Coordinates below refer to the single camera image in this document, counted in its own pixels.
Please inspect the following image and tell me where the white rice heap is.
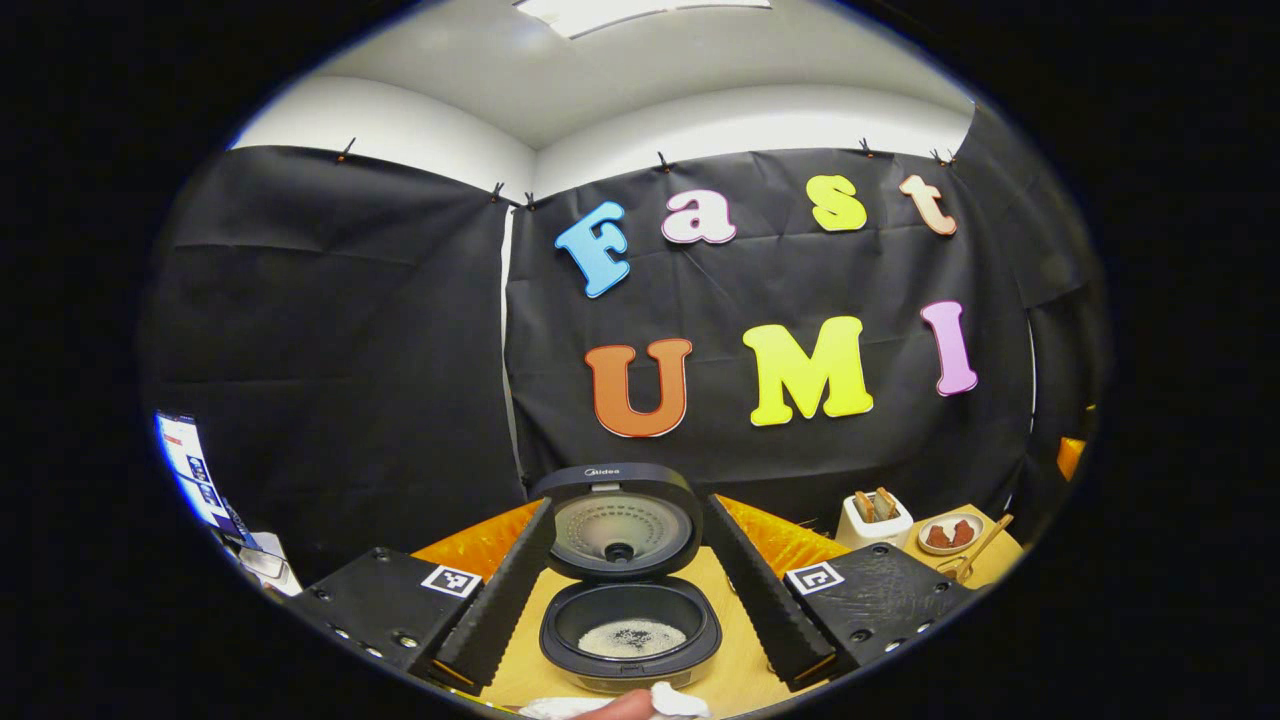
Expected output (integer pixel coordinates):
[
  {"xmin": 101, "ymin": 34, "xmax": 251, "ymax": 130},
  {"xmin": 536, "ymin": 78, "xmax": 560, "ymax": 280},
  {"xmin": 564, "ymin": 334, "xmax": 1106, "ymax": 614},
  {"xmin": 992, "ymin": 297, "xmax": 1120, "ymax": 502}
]
[{"xmin": 578, "ymin": 618, "xmax": 689, "ymax": 659}]

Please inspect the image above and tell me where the wooden spoon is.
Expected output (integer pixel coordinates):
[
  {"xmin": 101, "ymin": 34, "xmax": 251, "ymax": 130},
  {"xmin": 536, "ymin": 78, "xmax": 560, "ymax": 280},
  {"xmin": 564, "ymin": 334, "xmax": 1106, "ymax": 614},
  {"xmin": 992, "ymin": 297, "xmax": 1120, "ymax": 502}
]
[{"xmin": 937, "ymin": 513, "xmax": 1015, "ymax": 583}]

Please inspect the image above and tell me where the white cloth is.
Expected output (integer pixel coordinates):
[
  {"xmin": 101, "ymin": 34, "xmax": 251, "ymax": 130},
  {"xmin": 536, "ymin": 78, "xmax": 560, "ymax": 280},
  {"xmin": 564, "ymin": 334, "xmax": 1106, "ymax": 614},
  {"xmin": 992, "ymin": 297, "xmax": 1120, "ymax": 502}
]
[{"xmin": 518, "ymin": 682, "xmax": 711, "ymax": 720}]

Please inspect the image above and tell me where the black rice cooker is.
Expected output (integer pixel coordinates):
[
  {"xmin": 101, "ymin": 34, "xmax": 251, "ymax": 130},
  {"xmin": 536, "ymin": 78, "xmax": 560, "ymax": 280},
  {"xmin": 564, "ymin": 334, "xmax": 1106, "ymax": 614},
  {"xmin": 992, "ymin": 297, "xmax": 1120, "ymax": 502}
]
[{"xmin": 528, "ymin": 462, "xmax": 723, "ymax": 695}]

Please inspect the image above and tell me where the black backdrop cloth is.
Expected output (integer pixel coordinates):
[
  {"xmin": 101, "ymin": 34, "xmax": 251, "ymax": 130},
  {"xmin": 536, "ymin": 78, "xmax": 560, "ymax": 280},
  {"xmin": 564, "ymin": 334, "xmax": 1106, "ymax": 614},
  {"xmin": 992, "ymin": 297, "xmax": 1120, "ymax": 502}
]
[{"xmin": 140, "ymin": 100, "xmax": 1113, "ymax": 581}]

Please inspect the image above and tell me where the white box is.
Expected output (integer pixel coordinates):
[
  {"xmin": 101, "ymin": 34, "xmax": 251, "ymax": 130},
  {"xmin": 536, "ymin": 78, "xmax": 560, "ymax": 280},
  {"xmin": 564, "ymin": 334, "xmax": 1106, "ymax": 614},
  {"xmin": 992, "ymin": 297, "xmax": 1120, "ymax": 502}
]
[{"xmin": 235, "ymin": 530, "xmax": 301, "ymax": 596}]

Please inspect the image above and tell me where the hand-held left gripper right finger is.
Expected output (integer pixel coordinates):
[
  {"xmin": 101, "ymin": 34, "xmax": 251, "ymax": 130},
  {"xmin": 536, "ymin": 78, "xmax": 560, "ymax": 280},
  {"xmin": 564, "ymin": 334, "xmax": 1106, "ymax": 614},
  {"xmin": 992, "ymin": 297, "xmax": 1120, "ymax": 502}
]
[{"xmin": 702, "ymin": 493, "xmax": 978, "ymax": 694}]

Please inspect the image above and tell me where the computer monitor screen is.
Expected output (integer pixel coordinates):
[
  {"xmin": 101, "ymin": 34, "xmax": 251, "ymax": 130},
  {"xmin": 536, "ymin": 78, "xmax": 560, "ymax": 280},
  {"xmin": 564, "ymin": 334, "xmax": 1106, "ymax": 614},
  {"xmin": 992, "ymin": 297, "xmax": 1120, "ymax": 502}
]
[{"xmin": 155, "ymin": 410, "xmax": 246, "ymax": 541}]

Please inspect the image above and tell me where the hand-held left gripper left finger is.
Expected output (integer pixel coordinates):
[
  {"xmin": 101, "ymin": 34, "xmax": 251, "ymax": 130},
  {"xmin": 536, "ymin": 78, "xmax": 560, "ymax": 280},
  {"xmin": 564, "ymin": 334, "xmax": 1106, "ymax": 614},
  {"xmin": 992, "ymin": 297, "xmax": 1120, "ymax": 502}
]
[{"xmin": 288, "ymin": 497, "xmax": 558, "ymax": 699}]

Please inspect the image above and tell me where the round beige plate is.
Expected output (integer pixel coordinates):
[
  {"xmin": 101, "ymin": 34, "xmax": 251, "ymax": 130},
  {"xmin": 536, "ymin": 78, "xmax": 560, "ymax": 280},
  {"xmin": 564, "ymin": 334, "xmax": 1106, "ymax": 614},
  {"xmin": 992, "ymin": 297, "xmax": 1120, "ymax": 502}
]
[{"xmin": 917, "ymin": 512, "xmax": 985, "ymax": 557}]

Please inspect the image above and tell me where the white toaster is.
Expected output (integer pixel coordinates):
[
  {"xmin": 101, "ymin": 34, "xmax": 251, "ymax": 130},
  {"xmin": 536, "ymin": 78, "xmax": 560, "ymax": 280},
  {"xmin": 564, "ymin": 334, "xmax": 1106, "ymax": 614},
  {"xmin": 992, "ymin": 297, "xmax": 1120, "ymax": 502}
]
[{"xmin": 836, "ymin": 487, "xmax": 915, "ymax": 549}]

